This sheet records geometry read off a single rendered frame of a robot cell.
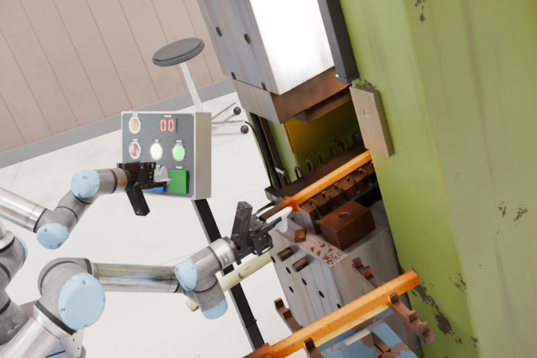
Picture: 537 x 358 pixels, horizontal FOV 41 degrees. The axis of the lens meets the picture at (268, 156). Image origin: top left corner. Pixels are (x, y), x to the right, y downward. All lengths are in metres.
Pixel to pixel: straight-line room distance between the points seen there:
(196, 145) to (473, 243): 0.94
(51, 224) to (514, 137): 1.20
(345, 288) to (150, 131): 0.88
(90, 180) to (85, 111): 3.73
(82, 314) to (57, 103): 4.11
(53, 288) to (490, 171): 1.05
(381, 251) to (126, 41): 3.85
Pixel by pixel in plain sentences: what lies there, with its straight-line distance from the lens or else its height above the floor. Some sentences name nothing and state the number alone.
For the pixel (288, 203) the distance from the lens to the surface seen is 2.01.
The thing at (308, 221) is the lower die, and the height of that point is 0.96.
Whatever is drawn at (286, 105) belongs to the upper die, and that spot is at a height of 1.31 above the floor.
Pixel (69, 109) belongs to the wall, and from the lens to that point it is 5.77.
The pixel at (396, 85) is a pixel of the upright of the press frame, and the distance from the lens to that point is 1.61.
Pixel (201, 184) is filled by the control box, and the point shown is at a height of 0.98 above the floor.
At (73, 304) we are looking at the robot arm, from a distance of 1.74.
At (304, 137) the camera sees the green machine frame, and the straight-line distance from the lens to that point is 2.22.
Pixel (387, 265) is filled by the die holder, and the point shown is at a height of 0.81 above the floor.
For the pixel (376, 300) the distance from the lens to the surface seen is 1.61.
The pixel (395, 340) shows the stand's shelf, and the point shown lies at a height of 0.74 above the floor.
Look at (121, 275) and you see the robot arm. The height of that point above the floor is 1.04.
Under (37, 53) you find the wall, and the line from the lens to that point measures 5.65.
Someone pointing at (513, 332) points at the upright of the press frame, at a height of 0.60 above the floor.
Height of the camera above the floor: 2.04
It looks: 27 degrees down
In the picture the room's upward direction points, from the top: 19 degrees counter-clockwise
